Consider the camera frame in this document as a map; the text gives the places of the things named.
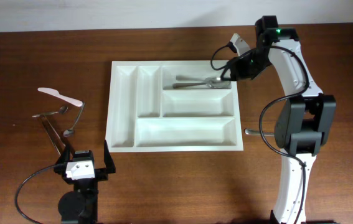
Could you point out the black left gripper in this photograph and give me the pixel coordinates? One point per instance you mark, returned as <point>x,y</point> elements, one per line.
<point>103,174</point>

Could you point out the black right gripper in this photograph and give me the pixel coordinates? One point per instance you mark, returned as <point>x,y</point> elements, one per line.
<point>237,70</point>

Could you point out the dark-handled small metal teaspoon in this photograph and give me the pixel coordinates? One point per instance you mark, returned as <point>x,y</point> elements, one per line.
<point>70,131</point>

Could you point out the large metal spoon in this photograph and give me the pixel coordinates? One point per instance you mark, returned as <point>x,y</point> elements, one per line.
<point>208,83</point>
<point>188,78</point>

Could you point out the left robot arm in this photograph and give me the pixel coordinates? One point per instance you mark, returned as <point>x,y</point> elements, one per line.
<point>79,205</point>

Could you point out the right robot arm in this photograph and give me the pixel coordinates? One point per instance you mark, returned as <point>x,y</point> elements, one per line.
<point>304,123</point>

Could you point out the small metal teaspoon upper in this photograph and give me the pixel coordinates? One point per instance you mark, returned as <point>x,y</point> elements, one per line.
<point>63,109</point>

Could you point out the pink plastic knife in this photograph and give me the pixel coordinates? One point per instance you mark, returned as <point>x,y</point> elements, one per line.
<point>55,93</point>

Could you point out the white plastic cutlery tray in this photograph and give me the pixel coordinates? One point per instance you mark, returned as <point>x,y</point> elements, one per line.
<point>146,114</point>

